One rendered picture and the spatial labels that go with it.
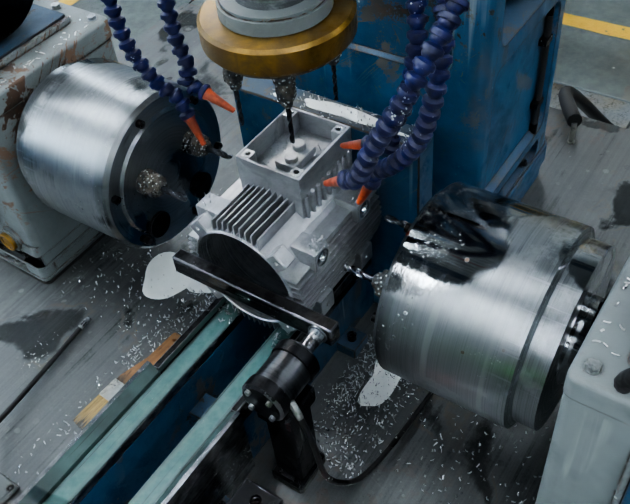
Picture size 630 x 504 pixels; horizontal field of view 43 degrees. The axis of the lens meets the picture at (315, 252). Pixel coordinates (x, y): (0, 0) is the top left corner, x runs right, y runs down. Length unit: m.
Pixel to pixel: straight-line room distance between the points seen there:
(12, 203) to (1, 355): 0.24
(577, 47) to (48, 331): 2.51
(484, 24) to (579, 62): 2.27
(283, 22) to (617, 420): 0.51
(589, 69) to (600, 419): 2.53
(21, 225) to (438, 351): 0.75
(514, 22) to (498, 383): 0.51
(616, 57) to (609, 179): 1.84
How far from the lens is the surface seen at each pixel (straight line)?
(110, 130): 1.11
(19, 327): 1.39
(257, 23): 0.87
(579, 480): 0.91
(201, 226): 1.03
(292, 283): 0.99
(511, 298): 0.84
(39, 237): 1.38
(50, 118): 1.19
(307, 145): 1.05
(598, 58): 3.32
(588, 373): 0.78
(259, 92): 1.13
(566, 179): 1.51
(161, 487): 1.01
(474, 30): 1.03
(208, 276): 1.05
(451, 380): 0.89
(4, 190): 1.31
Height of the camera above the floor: 1.78
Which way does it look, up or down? 46 degrees down
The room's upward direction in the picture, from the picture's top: 7 degrees counter-clockwise
